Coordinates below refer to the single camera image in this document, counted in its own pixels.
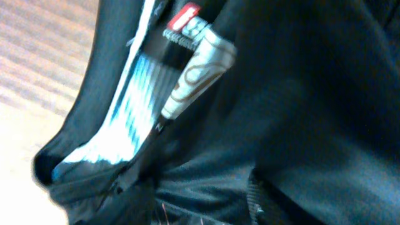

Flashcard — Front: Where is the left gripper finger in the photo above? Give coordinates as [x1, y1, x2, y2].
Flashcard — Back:
[247, 170, 324, 225]

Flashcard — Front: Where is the black orange-patterned jersey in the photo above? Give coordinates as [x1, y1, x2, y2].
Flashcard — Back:
[32, 1, 399, 224]

